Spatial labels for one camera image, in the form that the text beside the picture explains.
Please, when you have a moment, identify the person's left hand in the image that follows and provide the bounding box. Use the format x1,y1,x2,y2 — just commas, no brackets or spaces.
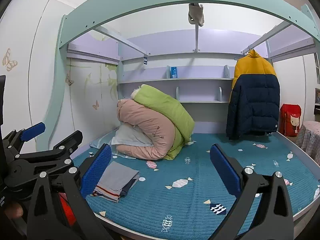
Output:
4,202,24,219

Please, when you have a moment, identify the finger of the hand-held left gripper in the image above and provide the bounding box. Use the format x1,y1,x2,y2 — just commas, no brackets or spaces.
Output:
2,122,46,153
14,131,83,162

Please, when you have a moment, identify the blue quilted candy print bedsheet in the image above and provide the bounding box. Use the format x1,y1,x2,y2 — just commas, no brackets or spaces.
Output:
72,130,320,240

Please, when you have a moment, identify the grey hanging cloth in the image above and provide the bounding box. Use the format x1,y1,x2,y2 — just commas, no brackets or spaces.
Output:
188,3,205,27

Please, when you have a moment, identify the grey and navy zip jacket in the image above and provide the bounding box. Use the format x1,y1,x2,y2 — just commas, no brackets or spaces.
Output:
91,161,140,203

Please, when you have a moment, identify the yellow and navy puffer jacket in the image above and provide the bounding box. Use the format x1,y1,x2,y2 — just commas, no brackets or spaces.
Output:
226,50,280,140

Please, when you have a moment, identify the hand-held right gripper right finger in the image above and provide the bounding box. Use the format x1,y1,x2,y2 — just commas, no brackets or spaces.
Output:
209,144,294,240

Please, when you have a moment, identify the pink patterned tablecloth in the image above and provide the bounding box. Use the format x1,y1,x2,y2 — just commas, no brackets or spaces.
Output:
295,120,320,165

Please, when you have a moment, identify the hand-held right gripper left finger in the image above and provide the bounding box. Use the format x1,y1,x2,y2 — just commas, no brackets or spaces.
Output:
26,144,118,240

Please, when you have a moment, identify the light blue pillow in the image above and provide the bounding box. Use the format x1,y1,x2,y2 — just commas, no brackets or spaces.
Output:
89,131,130,158

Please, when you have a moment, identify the pink duvet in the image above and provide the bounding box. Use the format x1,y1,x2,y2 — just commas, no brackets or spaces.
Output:
117,99,183,161

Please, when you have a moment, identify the white pillow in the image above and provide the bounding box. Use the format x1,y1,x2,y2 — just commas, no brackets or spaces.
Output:
111,124,153,147

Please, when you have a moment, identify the red cartoon print bag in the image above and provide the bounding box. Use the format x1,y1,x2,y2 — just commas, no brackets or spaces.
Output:
279,103,302,137

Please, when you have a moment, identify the light green bunk bed frame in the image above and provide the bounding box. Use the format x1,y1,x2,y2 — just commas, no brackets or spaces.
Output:
36,0,320,155

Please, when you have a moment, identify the lavender headboard shelf unit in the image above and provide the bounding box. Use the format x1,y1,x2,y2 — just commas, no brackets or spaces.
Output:
66,29,318,134

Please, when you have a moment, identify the green duvet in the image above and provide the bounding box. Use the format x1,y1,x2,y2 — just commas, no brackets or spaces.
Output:
131,84,195,160

